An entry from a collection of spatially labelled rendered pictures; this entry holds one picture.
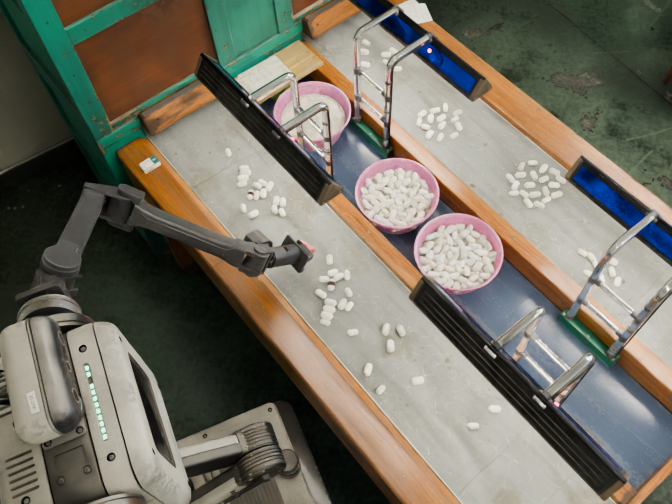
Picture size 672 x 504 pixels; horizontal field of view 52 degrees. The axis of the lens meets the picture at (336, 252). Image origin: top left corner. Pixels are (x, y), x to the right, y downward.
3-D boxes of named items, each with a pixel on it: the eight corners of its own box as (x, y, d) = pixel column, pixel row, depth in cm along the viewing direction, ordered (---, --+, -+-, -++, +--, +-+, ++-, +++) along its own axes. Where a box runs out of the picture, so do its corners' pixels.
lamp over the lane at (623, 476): (603, 502, 147) (614, 496, 141) (407, 298, 172) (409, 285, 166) (628, 478, 149) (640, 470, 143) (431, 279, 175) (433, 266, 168)
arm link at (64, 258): (76, 203, 184) (86, 171, 180) (127, 220, 188) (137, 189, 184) (27, 298, 146) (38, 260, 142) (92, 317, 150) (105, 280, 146)
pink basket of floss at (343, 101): (345, 162, 239) (344, 144, 230) (269, 154, 242) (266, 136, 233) (356, 103, 252) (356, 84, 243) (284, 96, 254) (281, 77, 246)
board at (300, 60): (249, 110, 240) (248, 108, 239) (224, 86, 246) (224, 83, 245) (324, 64, 249) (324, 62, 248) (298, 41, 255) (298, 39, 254)
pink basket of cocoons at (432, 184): (413, 256, 220) (415, 240, 211) (340, 221, 227) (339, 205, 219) (450, 194, 231) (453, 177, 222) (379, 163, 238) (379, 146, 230)
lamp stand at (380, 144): (387, 160, 238) (391, 66, 200) (350, 125, 246) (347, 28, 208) (428, 132, 244) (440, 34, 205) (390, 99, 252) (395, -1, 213)
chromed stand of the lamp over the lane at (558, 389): (510, 458, 188) (547, 409, 149) (458, 402, 196) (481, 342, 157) (558, 414, 193) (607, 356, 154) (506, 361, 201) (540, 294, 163)
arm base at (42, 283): (41, 341, 141) (13, 300, 133) (40, 315, 147) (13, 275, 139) (83, 325, 142) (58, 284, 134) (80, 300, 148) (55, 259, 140)
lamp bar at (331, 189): (320, 208, 186) (319, 192, 180) (194, 76, 211) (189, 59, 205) (344, 192, 189) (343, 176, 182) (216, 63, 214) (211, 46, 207)
